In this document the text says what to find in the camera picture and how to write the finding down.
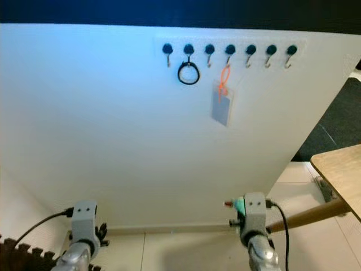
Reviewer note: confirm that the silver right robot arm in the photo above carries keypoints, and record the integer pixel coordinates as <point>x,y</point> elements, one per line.
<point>264,254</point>

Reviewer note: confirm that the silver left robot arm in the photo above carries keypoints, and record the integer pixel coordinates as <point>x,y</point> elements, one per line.
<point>76,258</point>

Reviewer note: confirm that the round wooden table leg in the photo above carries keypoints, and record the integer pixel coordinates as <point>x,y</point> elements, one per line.
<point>310,215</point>

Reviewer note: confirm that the dark brown foam puzzle mat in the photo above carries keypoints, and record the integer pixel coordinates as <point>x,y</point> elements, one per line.
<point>28,257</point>

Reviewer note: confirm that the grey metal furniture foot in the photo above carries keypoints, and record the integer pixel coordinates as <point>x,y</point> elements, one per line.
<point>326,189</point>

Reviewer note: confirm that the white partition panel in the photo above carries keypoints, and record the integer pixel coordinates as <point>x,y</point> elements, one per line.
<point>90,124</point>

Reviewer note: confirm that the wooden table top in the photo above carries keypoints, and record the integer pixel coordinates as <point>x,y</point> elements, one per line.
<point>341,169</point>

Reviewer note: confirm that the black knob metal hook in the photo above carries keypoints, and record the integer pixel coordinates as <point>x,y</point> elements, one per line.
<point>230,49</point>
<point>189,48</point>
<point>251,49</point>
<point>167,48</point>
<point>271,49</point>
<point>291,49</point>
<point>210,48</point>

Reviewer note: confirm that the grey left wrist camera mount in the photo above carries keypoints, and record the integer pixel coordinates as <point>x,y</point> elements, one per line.
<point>84,220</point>

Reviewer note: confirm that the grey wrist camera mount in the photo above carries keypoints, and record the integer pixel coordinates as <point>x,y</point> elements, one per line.
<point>84,220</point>
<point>255,212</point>

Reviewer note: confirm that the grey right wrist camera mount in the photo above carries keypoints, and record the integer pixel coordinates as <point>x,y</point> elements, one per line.
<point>255,212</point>

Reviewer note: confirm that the white hook rail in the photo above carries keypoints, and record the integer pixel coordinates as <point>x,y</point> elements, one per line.
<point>161,59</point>

